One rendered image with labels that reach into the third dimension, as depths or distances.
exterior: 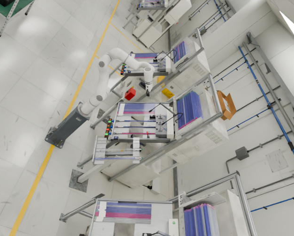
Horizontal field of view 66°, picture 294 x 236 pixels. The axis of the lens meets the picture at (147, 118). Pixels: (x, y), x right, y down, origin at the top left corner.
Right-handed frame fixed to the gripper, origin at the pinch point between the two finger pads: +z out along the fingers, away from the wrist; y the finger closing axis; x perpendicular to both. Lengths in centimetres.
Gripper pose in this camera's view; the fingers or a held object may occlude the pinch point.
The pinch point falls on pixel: (149, 92)
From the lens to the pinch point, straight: 247.4
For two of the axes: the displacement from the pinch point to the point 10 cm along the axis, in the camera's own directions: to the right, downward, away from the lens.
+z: 0.6, 6.4, 7.7
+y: 3.1, -7.4, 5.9
